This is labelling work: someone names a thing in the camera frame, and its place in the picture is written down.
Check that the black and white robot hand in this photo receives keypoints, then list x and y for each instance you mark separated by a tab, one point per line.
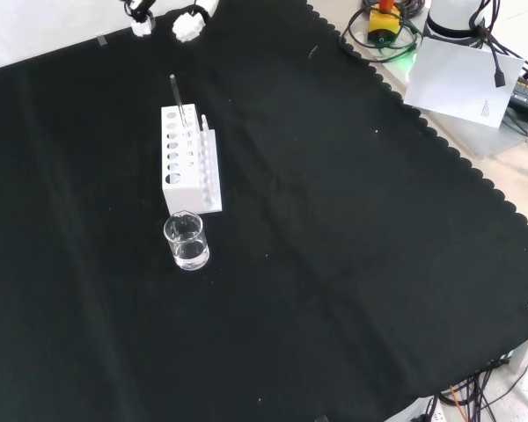
187	26

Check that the white test tube rack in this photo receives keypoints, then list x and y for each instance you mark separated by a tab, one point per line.
182	193

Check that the black bench cloth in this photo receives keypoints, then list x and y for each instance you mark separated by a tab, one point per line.
290	264

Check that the clear tape piece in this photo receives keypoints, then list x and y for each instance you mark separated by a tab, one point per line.
102	40

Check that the clear glass beaker with water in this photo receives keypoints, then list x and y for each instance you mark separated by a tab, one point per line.
189	252

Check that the clear glass rod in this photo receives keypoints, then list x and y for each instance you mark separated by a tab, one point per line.
178	96

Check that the yellow stop button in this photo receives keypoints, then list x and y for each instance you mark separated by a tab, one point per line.
383	24

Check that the white paper board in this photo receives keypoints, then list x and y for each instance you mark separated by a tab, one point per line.
457	79

